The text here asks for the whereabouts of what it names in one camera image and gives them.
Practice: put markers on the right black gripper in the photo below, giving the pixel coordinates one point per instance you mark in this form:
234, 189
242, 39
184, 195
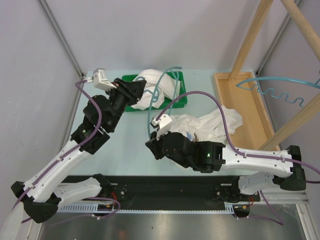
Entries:
154, 145

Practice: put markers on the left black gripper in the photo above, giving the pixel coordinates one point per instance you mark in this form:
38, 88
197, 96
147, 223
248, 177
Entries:
132, 91

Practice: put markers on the white flower print t-shirt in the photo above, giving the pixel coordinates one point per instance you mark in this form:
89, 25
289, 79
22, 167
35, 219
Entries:
160, 86

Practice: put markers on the white brush-stroke print t-shirt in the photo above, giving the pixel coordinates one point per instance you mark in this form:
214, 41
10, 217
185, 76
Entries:
209, 127

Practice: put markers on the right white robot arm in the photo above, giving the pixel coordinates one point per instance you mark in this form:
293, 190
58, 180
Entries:
271, 168

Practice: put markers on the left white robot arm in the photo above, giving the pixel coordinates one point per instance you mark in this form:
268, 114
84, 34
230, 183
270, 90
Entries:
42, 196

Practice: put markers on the wooden clothes rack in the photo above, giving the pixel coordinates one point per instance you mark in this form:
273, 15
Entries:
256, 132

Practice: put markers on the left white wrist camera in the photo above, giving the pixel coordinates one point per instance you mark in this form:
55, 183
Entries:
99, 80

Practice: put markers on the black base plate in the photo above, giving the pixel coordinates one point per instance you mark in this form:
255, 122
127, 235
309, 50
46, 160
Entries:
176, 192

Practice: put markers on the white slotted cable duct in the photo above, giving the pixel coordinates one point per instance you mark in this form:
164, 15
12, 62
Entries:
106, 208

